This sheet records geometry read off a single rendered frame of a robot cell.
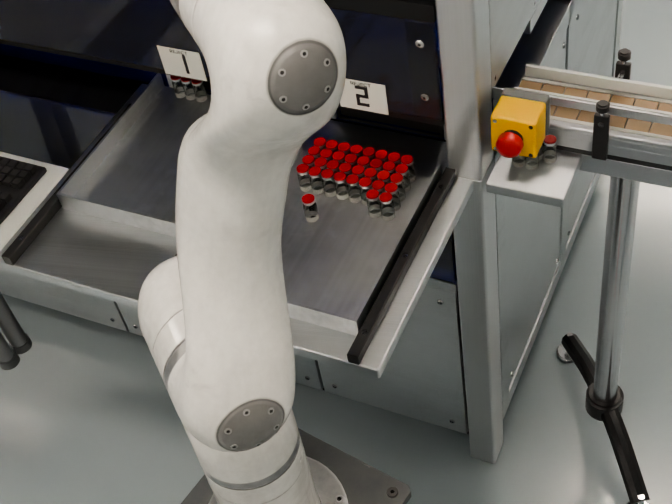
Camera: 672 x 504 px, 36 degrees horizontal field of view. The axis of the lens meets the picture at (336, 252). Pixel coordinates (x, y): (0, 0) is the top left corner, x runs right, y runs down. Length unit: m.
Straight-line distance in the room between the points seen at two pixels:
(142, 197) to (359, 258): 0.41
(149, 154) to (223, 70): 1.10
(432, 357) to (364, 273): 0.58
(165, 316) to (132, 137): 0.89
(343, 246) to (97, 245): 0.41
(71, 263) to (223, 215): 0.85
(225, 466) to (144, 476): 1.36
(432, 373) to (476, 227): 0.49
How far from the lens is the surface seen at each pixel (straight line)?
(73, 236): 1.78
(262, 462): 1.16
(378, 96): 1.65
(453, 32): 1.52
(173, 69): 1.84
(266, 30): 0.75
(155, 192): 1.79
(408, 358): 2.16
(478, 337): 2.01
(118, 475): 2.54
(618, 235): 1.90
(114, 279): 1.68
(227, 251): 0.92
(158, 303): 1.08
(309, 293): 1.56
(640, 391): 2.51
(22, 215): 1.97
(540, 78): 1.81
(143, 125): 1.94
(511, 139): 1.57
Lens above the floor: 2.06
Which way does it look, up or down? 47 degrees down
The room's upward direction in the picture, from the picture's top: 12 degrees counter-clockwise
